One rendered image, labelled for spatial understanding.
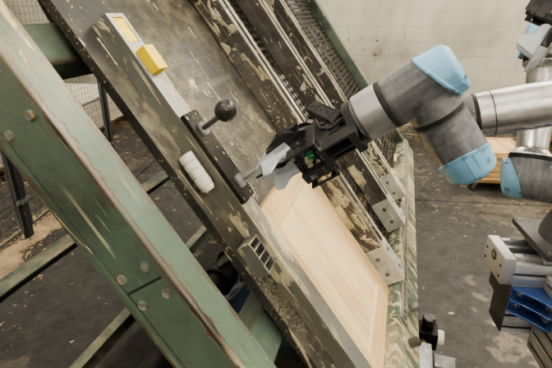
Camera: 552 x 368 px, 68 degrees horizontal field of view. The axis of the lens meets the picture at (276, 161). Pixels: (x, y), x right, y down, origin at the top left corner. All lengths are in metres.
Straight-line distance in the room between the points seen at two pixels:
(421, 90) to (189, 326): 0.45
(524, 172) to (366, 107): 0.84
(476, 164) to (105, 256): 0.53
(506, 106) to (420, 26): 5.68
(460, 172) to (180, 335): 0.46
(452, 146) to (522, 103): 0.18
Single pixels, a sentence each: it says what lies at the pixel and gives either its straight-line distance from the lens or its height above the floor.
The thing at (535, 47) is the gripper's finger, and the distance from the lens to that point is 0.98.
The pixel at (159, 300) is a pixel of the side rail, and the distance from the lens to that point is 0.62.
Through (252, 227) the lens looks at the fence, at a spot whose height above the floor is 1.29.
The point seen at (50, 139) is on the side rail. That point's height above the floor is 1.53.
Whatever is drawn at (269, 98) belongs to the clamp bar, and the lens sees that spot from 1.15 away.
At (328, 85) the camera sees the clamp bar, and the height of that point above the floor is 1.38.
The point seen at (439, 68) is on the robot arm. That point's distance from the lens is 0.58.
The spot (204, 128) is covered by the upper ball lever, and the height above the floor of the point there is 1.47.
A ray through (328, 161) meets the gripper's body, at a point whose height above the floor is 1.47.
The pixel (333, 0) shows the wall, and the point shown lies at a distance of 6.24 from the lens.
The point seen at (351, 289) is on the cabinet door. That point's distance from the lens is 1.09.
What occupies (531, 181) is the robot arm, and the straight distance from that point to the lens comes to 1.36.
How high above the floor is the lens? 1.68
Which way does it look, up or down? 21 degrees down
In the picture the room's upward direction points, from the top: straight up
